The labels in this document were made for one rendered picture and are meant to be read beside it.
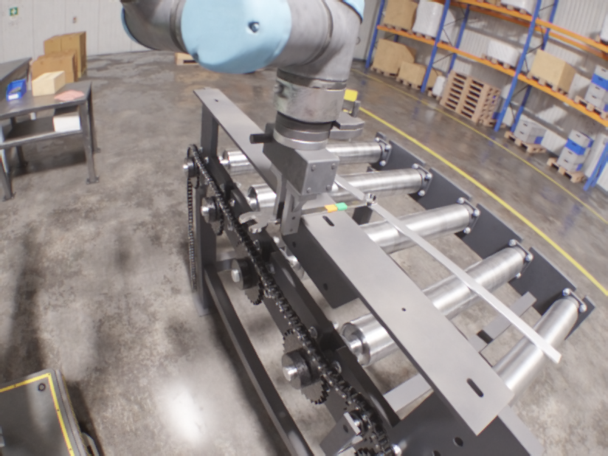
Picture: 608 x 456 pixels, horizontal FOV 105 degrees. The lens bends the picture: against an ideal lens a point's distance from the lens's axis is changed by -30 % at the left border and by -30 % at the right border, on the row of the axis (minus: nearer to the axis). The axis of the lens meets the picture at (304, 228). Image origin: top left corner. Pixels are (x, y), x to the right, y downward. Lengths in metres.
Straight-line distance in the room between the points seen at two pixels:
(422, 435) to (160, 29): 0.64
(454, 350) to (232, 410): 1.26
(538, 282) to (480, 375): 0.99
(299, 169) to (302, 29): 0.19
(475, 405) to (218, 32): 0.45
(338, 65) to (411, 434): 0.55
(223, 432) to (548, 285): 1.45
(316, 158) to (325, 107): 0.06
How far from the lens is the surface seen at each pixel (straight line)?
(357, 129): 0.47
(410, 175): 1.49
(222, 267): 1.67
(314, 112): 0.40
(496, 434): 0.46
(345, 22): 0.39
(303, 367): 0.67
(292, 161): 0.43
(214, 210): 1.03
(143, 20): 0.39
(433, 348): 0.42
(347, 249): 0.49
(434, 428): 0.53
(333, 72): 0.40
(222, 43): 0.29
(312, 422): 1.59
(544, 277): 1.38
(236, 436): 1.53
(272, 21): 0.28
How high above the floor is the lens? 1.47
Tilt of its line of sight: 36 degrees down
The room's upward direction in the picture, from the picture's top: 13 degrees clockwise
